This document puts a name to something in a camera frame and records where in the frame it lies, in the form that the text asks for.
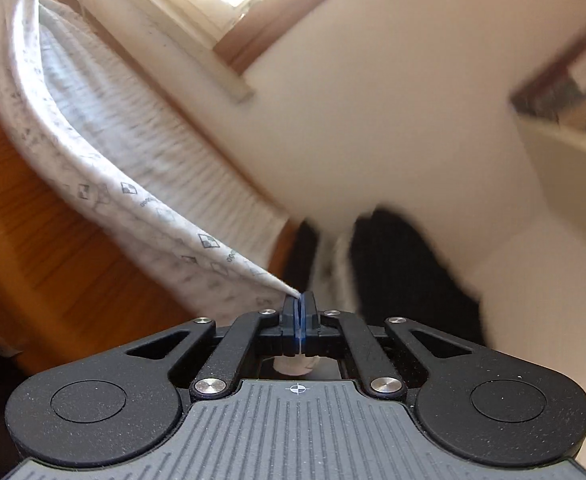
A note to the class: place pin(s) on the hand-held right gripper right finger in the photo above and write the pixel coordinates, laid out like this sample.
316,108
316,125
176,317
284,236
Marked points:
307,312

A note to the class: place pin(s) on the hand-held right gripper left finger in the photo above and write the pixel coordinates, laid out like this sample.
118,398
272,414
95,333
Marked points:
293,312

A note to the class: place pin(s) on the white checker-print pajama garment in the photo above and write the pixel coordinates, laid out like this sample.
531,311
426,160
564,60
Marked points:
335,260
98,125

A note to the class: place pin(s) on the thick black sweater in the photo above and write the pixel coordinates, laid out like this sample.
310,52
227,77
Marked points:
413,270

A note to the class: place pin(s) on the beige window sill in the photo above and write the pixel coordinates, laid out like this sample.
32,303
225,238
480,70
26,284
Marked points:
173,50

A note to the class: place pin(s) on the brown wooden window trim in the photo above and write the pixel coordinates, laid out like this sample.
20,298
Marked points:
298,25

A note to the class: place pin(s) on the white wall shelf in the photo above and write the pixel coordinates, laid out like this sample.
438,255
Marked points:
573,170

